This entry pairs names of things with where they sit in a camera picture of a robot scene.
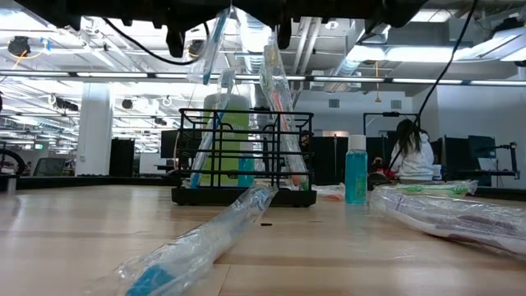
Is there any blue mouthwash bottle white cap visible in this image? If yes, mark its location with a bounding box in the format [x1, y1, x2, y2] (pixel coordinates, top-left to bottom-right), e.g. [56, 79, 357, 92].
[238, 154, 256, 188]
[344, 134, 369, 206]

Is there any blue toothbrush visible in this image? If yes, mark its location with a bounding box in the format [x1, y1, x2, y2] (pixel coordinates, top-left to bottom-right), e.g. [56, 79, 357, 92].
[88, 183, 279, 296]
[189, 68, 236, 189]
[187, 7, 232, 86]

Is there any black cabinet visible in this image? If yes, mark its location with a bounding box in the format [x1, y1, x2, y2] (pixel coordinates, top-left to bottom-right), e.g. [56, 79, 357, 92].
[108, 138, 136, 178]

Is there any long black right arm cable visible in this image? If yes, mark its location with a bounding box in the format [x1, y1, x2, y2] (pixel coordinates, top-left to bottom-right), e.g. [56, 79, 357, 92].
[388, 0, 480, 170]

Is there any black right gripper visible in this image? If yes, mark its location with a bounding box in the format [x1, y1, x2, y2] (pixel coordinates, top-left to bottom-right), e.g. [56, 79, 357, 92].
[236, 0, 371, 50]

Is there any black wire caddy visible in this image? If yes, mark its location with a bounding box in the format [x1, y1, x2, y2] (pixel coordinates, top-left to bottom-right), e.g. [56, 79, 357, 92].
[171, 107, 318, 208]

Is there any black monitor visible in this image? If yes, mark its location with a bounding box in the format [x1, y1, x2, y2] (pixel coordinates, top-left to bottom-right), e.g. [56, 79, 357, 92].
[159, 129, 202, 160]

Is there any black ceiling device yellow cable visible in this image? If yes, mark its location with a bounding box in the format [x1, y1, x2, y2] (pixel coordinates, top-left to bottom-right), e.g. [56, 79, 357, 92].
[7, 35, 32, 57]
[187, 39, 206, 58]

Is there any purple toothbrush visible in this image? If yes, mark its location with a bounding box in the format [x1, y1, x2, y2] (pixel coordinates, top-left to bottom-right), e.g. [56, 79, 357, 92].
[368, 187, 526, 261]

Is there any black frame stand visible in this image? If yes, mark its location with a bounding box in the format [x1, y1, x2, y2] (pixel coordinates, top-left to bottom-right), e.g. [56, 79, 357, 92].
[362, 111, 422, 143]

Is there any dark desk monitor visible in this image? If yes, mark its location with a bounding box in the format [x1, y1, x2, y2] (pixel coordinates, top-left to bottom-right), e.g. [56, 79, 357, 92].
[468, 135, 497, 160]

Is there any green toothbrush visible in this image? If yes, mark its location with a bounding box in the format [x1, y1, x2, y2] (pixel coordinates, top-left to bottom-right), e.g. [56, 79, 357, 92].
[258, 61, 310, 192]
[380, 179, 480, 199]

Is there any black aluminium table frame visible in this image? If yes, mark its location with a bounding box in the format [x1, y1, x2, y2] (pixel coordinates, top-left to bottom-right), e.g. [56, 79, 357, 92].
[0, 174, 526, 203]

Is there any black camera arm stand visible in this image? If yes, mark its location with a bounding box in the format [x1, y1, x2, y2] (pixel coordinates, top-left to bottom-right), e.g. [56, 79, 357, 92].
[476, 141, 521, 181]

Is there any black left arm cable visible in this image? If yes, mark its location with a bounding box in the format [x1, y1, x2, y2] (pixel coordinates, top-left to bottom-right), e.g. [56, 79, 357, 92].
[101, 16, 211, 67]

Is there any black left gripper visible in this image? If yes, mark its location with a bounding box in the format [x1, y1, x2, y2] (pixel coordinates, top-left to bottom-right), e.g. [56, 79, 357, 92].
[118, 0, 230, 58]

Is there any small orange wrapped item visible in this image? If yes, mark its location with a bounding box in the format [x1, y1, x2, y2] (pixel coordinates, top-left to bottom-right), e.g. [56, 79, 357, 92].
[311, 183, 347, 202]

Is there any white pillar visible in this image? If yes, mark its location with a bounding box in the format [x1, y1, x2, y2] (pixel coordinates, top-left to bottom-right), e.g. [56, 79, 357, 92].
[75, 81, 114, 178]

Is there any silver ventilation duct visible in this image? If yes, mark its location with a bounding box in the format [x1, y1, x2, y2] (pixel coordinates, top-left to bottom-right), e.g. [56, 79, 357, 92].
[234, 7, 281, 75]

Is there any orange toothbrush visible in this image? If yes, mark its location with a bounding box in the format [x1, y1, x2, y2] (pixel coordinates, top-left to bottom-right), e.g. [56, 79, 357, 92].
[259, 24, 310, 191]

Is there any green wipes canister white lid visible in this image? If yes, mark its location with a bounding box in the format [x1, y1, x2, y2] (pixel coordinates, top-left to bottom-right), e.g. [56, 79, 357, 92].
[200, 93, 251, 188]

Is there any person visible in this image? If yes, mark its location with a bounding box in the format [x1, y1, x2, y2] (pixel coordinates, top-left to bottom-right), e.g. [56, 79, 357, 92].
[388, 118, 436, 184]

